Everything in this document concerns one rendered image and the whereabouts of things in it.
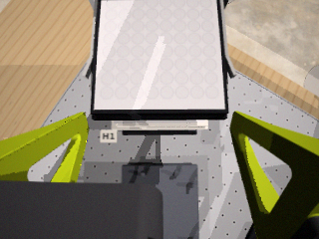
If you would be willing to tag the grey multiwell plate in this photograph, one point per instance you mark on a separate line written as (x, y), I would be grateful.
(160, 132)

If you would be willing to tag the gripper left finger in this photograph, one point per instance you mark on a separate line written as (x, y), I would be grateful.
(18, 153)

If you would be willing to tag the black rectangular frame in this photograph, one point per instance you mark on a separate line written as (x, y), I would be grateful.
(251, 234)

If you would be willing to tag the grey base plate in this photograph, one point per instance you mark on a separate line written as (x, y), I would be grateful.
(223, 208)

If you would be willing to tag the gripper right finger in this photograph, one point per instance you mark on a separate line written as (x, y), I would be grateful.
(300, 198)

